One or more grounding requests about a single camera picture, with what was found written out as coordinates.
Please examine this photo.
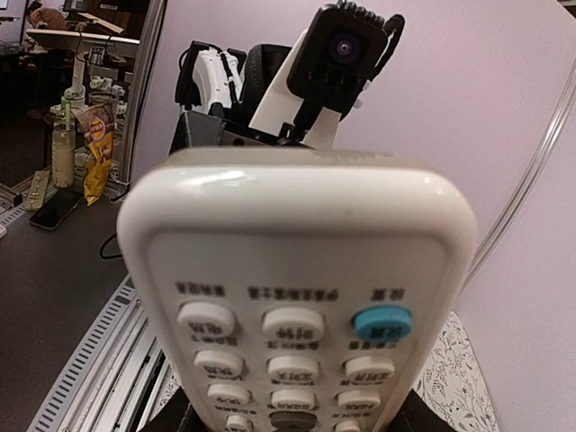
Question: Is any plastic drink bottle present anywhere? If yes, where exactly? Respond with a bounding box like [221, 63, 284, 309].
[51, 97, 76, 188]

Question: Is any floral patterned table mat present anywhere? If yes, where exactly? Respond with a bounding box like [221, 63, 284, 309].
[147, 311, 500, 431]

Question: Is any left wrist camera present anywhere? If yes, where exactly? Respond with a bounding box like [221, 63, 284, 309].
[247, 2, 406, 152]

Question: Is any yellow chips bag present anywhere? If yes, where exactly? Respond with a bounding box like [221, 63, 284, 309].
[76, 100, 116, 206]

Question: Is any aluminium front frame rail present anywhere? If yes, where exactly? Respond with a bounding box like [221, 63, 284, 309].
[28, 276, 167, 431]

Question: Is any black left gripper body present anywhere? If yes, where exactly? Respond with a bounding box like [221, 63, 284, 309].
[168, 111, 310, 156]

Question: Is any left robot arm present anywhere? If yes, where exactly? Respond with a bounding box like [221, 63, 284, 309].
[168, 40, 307, 155]

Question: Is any small white remote control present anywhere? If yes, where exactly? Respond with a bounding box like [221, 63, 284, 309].
[117, 148, 477, 431]

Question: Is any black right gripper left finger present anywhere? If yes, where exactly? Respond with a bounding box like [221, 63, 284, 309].
[139, 388, 203, 432]

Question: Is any black smartphone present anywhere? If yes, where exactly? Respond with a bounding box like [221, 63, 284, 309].
[29, 189, 83, 231]

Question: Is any white background desk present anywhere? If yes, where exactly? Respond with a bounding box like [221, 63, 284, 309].
[26, 29, 140, 111]

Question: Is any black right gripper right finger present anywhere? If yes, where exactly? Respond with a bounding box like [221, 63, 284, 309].
[386, 390, 450, 432]

